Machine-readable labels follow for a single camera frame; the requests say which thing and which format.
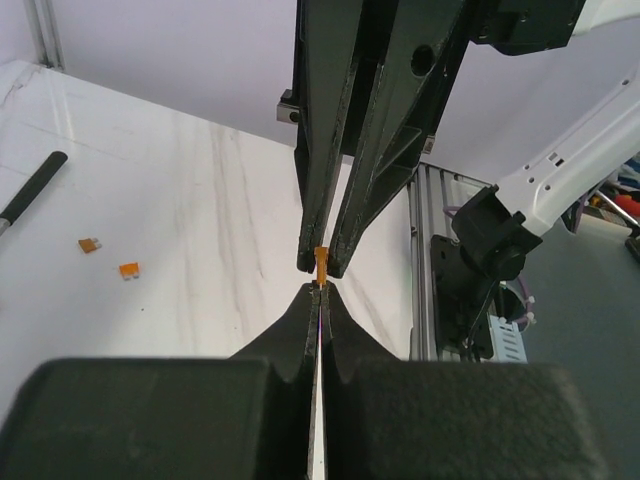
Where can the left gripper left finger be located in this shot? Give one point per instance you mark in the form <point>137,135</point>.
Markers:
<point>243,417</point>

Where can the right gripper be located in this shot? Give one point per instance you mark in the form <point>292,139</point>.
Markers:
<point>521,27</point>

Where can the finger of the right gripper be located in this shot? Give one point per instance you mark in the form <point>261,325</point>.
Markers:
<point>336,48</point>
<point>411,87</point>

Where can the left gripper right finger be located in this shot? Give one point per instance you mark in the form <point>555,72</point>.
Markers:
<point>387,418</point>

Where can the orange blade fuse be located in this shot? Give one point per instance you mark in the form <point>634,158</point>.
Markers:
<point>89,245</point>
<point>129,271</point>
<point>321,255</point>

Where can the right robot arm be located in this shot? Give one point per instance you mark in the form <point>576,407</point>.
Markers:
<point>498,227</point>

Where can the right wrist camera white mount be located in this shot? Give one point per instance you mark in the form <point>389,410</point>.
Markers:
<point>596,13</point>

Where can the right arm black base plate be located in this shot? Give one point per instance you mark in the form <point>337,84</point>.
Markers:
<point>460,302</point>

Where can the slotted grey cable duct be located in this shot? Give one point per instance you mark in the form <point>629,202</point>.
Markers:
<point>507,341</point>

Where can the aluminium front rail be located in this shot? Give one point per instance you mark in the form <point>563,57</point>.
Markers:
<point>430,192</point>

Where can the right aluminium frame post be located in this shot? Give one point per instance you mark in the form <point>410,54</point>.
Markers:
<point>45,33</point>

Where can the hammer with black handle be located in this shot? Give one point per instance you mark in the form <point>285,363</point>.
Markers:
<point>31,189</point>

